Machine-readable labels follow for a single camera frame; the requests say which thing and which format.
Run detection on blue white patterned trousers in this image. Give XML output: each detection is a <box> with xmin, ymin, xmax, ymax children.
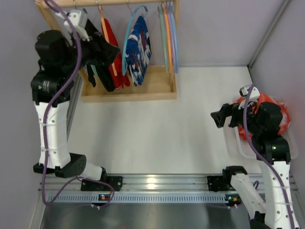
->
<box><xmin>125</xmin><ymin>16</ymin><xmax>152</xmax><ymax>86</ymax></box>

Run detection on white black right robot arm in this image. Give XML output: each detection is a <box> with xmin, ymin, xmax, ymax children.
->
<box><xmin>211</xmin><ymin>102</ymin><xmax>300</xmax><ymax>229</ymax></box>

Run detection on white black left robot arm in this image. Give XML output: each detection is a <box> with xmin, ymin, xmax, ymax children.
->
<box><xmin>30</xmin><ymin>30</ymin><xmax>119</xmax><ymax>180</ymax></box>

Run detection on green hanger with black trousers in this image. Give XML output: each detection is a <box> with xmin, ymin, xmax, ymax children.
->
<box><xmin>85</xmin><ymin>16</ymin><xmax>98</xmax><ymax>77</ymax></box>

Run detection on black trousers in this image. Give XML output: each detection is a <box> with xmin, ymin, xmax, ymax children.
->
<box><xmin>82</xmin><ymin>18</ymin><xmax>116</xmax><ymax>93</ymax></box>

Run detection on orange hanger with red trousers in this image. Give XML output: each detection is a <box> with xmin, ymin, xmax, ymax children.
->
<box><xmin>98</xmin><ymin>5</ymin><xmax>117</xmax><ymax>76</ymax></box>

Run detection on red trousers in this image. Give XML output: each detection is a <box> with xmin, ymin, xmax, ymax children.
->
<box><xmin>105</xmin><ymin>19</ymin><xmax>131</xmax><ymax>90</ymax></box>

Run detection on empty orange hanger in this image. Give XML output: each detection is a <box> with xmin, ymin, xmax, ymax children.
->
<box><xmin>161</xmin><ymin>2</ymin><xmax>173</xmax><ymax>74</ymax></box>

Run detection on empty green hanger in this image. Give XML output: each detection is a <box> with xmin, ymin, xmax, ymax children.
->
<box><xmin>158</xmin><ymin>5</ymin><xmax>169</xmax><ymax>73</ymax></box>

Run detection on orange white patterned garment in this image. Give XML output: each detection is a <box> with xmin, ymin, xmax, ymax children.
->
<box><xmin>233</xmin><ymin>92</ymin><xmax>291</xmax><ymax>141</ymax></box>

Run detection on white plastic basket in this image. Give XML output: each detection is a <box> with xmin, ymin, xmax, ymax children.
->
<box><xmin>224</xmin><ymin>95</ymin><xmax>300</xmax><ymax>161</ymax></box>

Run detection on wooden clothes rack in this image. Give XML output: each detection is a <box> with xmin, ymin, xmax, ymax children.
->
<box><xmin>34</xmin><ymin>0</ymin><xmax>180</xmax><ymax>103</ymax></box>

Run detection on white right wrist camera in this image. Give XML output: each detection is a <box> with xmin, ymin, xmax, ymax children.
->
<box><xmin>238</xmin><ymin>84</ymin><xmax>260</xmax><ymax>110</ymax></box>

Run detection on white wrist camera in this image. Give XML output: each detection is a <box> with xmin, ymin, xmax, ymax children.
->
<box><xmin>238</xmin><ymin>84</ymin><xmax>260</xmax><ymax>110</ymax></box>
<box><xmin>55</xmin><ymin>9</ymin><xmax>91</xmax><ymax>42</ymax></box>

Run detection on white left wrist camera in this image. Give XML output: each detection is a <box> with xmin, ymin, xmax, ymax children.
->
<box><xmin>55</xmin><ymin>9</ymin><xmax>91</xmax><ymax>42</ymax></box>

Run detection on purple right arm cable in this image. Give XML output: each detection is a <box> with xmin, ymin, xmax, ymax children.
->
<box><xmin>242</xmin><ymin>84</ymin><xmax>294</xmax><ymax>229</ymax></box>

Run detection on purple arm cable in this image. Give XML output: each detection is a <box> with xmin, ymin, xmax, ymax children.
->
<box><xmin>242</xmin><ymin>84</ymin><xmax>294</xmax><ymax>229</ymax></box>
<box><xmin>41</xmin><ymin>0</ymin><xmax>115</xmax><ymax>208</ymax></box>

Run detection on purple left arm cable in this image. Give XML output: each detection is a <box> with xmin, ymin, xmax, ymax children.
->
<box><xmin>41</xmin><ymin>0</ymin><xmax>115</xmax><ymax>208</ymax></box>

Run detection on aluminium mounting rail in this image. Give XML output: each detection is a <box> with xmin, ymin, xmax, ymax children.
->
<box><xmin>45</xmin><ymin>174</ymin><xmax>298</xmax><ymax>192</ymax></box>

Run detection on grey slotted cable duct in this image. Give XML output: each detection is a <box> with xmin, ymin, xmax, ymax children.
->
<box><xmin>55</xmin><ymin>193</ymin><xmax>229</xmax><ymax>204</ymax></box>

